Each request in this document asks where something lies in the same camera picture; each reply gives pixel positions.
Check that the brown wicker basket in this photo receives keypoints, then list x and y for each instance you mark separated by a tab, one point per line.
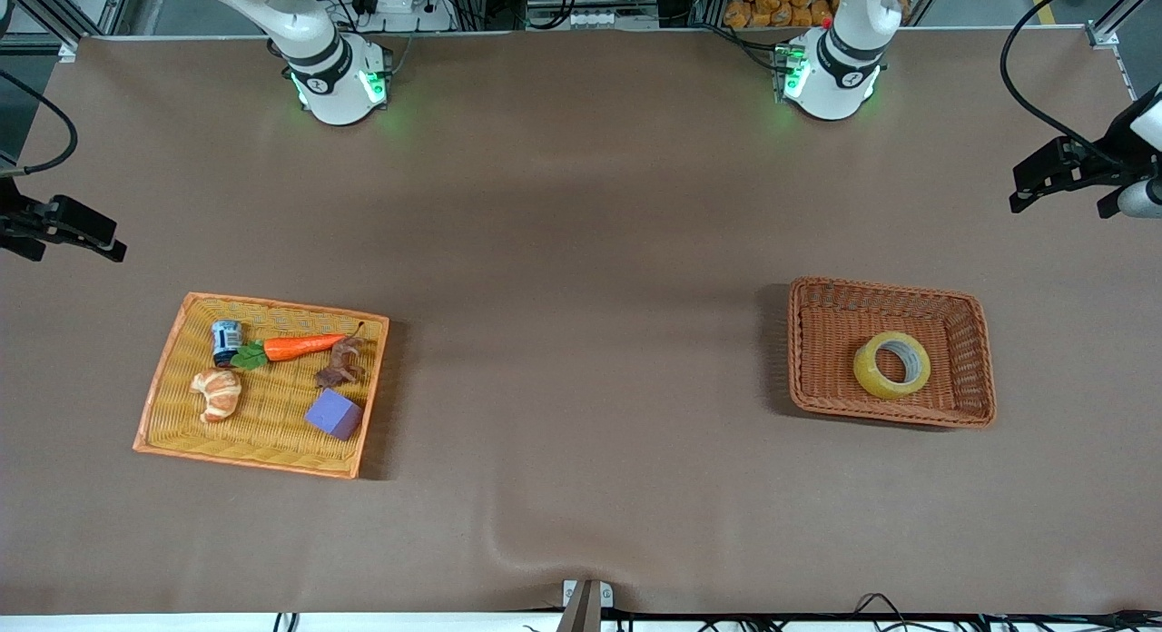
826	360

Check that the yellow tape roll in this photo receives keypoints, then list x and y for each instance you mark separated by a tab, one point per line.
870	373

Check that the small blue can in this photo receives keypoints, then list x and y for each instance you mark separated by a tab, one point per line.
226	340

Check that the purple block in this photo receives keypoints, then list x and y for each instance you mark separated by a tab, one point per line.
334	416

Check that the orange wicker tray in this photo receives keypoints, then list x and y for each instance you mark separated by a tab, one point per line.
272	450

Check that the toy croissant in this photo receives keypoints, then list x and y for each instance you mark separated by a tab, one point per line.
218	391

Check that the metal table edge bracket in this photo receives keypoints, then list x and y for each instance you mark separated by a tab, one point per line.
587	600

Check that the bag of orange breads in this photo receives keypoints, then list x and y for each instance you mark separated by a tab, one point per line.
772	4

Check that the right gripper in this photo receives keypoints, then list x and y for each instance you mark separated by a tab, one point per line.
20	220

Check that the white power strip with plugs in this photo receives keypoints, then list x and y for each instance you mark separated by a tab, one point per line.
408	10

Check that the orange toy carrot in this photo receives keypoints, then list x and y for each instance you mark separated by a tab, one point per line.
300	347

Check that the aluminium frame profile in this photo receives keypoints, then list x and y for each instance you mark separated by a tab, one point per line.
45	10
1103	34

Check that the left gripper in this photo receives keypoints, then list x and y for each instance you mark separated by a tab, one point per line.
1095	163

